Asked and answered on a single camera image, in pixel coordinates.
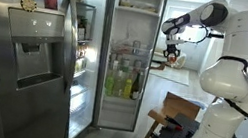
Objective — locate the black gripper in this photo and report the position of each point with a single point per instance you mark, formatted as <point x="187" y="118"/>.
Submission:
<point x="171" y="48"/>

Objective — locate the green bottle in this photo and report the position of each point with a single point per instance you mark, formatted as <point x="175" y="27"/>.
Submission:
<point x="109" y="85"/>

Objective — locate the stainless steel freezer door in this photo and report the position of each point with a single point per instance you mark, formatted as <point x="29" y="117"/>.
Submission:
<point x="35" y="111"/>

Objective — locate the dark wine bottle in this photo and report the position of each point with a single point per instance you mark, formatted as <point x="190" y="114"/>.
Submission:
<point x="135" y="87"/>

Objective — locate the silver can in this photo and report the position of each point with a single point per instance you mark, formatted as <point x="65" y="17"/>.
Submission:
<point x="136" y="47"/>

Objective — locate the clear pale bottle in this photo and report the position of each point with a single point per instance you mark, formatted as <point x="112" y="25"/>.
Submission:
<point x="118" y="85"/>

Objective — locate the wooden chair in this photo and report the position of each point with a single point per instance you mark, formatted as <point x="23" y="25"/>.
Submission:
<point x="175" y="106"/>

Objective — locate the yellow bottle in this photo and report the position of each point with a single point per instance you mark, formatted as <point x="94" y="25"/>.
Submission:
<point x="127" y="88"/>

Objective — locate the refrigerator door with white bins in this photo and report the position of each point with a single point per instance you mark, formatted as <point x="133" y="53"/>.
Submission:
<point x="135" y="23"/>

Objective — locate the round beige magnet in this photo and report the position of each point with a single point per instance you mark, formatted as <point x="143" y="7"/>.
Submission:
<point x="28" y="4"/>

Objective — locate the orange-labelled bread loaf bag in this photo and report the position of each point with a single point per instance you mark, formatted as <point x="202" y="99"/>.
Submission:
<point x="172" y="59"/>

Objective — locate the water and ice dispenser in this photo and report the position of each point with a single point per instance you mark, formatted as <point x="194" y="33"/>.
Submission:
<point x="35" y="54"/>

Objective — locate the open refrigerator door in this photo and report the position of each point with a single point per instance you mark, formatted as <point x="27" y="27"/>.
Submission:
<point x="94" y="57"/>

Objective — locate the pale floor rug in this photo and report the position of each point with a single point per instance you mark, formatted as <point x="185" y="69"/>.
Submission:
<point x="170" y="75"/>

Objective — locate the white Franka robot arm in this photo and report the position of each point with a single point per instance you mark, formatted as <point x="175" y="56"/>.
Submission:
<point x="237" y="81"/>

